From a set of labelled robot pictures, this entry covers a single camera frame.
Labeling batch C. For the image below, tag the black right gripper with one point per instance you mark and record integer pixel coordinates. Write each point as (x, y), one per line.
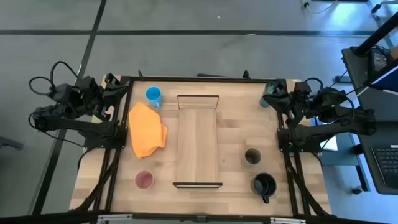
(287, 104)

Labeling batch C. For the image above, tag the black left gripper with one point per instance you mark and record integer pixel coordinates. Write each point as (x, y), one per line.
(102, 99)

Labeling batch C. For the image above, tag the teal translucent tumbler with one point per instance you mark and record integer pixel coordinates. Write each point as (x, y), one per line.
(270, 88)

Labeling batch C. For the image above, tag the blue plastic cup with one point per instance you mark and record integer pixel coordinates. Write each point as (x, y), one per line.
(153, 95)

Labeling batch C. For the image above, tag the olive brown cup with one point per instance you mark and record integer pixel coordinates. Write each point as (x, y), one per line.
(252, 156)

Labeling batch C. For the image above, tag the black enamel mug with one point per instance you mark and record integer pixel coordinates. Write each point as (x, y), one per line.
(264, 185)

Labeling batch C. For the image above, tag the pink ribbed cup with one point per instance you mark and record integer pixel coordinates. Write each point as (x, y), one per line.
(144, 180)

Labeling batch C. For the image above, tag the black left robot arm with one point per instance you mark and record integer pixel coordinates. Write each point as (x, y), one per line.
(77, 126)

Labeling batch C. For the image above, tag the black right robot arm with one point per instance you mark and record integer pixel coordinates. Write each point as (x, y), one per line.
(335, 129)

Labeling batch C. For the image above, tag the orange cloth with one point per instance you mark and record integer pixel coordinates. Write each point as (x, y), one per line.
(146, 130)

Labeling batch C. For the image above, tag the white paper sheet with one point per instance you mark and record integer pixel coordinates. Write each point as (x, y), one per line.
(330, 143)

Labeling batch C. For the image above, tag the wooden tray rack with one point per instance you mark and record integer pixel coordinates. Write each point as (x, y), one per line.
(197, 146)

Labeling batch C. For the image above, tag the grey desk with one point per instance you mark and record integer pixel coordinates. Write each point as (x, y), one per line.
(373, 105)

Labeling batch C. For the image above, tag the black electronic box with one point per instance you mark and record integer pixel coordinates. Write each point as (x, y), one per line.
(379, 62)

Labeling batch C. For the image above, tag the laptop with blue screen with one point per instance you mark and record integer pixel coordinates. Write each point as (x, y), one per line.
(387, 81)

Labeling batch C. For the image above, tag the black chair leg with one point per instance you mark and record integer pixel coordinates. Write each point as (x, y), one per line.
(11, 143)

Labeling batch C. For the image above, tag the black slanted pole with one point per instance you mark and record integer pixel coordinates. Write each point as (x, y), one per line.
(377, 34)

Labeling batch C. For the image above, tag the black caster wheel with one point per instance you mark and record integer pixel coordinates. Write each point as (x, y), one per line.
(358, 190)

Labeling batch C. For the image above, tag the black keyboard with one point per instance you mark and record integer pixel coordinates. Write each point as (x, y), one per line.
(388, 165)

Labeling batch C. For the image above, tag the black crossbar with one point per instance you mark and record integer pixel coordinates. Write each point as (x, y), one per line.
(46, 217)

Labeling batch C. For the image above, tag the black table frame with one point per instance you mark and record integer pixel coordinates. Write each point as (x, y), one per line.
(202, 79)

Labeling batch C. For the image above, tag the silver metal bracket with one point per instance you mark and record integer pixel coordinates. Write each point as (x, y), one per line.
(115, 217)
(287, 221)

